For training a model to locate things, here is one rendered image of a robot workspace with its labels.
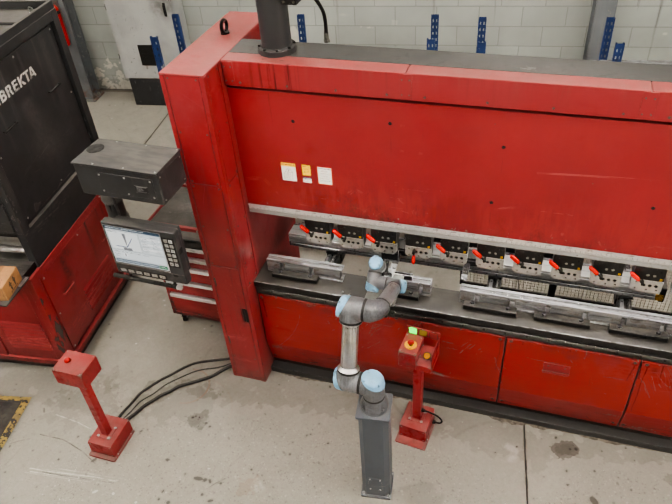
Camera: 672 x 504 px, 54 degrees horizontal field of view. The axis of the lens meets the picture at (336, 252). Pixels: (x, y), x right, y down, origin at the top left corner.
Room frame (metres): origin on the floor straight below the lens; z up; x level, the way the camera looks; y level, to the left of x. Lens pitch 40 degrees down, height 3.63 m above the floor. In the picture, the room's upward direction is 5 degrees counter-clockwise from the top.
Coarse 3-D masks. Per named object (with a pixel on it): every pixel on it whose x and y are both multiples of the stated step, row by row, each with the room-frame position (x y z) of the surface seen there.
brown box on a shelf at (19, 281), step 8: (0, 272) 3.13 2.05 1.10; (8, 272) 3.13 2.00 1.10; (16, 272) 3.16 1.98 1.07; (0, 280) 3.05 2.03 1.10; (8, 280) 3.06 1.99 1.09; (16, 280) 3.12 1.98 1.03; (24, 280) 3.16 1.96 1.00; (0, 288) 3.00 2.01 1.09; (8, 288) 3.03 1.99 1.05; (16, 288) 3.10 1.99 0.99; (0, 296) 2.99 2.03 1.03; (8, 296) 3.00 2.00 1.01; (0, 304) 2.96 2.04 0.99; (8, 304) 2.96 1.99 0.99
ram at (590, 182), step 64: (256, 128) 3.17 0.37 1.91; (320, 128) 3.04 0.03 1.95; (384, 128) 2.92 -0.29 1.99; (448, 128) 2.81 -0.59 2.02; (512, 128) 2.70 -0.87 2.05; (576, 128) 2.61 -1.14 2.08; (640, 128) 2.51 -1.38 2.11; (256, 192) 3.19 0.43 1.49; (320, 192) 3.05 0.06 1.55; (384, 192) 2.92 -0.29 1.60; (448, 192) 2.80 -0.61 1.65; (512, 192) 2.69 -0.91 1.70; (576, 192) 2.59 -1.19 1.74; (640, 192) 2.49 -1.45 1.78; (576, 256) 2.57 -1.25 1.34
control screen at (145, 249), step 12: (108, 228) 2.86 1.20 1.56; (120, 228) 2.83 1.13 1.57; (120, 240) 2.84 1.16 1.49; (132, 240) 2.81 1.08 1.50; (144, 240) 2.79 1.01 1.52; (156, 240) 2.76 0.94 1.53; (120, 252) 2.85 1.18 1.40; (132, 252) 2.82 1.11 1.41; (144, 252) 2.79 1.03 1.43; (156, 252) 2.77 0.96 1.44; (144, 264) 2.80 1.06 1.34; (156, 264) 2.77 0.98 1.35
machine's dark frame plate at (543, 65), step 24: (240, 48) 3.32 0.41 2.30; (312, 48) 3.24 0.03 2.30; (336, 48) 3.22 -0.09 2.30; (360, 48) 3.19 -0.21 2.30; (384, 48) 3.17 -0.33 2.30; (528, 72) 2.77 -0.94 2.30; (552, 72) 2.75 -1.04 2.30; (576, 72) 2.73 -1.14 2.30; (600, 72) 2.71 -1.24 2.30; (624, 72) 2.69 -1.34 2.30; (648, 72) 2.67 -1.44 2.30
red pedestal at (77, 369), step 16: (80, 352) 2.69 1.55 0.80; (64, 368) 2.58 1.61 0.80; (80, 368) 2.57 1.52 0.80; (96, 368) 2.63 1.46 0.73; (80, 384) 2.52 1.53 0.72; (96, 400) 2.62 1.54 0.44; (96, 416) 2.59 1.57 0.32; (112, 416) 2.74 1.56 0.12; (96, 432) 2.62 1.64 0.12; (112, 432) 2.61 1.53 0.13; (128, 432) 2.66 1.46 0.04; (96, 448) 2.54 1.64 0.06; (112, 448) 2.51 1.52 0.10
